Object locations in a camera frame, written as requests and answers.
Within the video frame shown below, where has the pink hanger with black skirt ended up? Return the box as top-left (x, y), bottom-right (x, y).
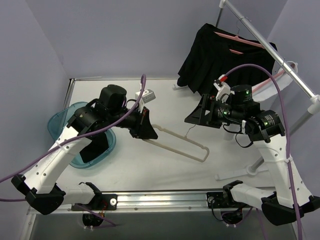
top-left (213, 26), bottom-right (265, 55)

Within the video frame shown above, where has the cream hanger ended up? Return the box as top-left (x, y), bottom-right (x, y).
top-left (144, 124), bottom-right (210, 163)

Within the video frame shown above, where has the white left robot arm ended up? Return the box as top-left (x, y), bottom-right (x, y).
top-left (11, 83), bottom-right (158, 215)

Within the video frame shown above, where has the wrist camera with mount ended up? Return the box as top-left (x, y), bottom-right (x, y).
top-left (213, 74), bottom-right (231, 103)
top-left (138, 89), bottom-right (156, 113)

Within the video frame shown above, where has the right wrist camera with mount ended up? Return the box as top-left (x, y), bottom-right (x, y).
top-left (213, 74), bottom-right (231, 103)

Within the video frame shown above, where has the teal plastic bin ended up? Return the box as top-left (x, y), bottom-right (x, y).
top-left (47, 101), bottom-right (117, 169)

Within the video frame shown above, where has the black pleated skirt on rack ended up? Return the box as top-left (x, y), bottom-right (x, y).
top-left (177, 23), bottom-right (275, 96)

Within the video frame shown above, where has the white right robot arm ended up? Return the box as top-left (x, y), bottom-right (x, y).
top-left (184, 84), bottom-right (320, 226)

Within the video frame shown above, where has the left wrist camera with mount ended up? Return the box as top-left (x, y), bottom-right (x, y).
top-left (138, 89), bottom-right (156, 113)

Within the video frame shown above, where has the white skirt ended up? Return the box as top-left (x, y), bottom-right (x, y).
top-left (252, 68), bottom-right (293, 103)

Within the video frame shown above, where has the metal clothes rack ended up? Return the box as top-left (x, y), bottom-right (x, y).
top-left (214, 0), bottom-right (320, 181)

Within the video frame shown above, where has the aluminium front rail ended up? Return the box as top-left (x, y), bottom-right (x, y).
top-left (26, 186), bottom-right (276, 216)

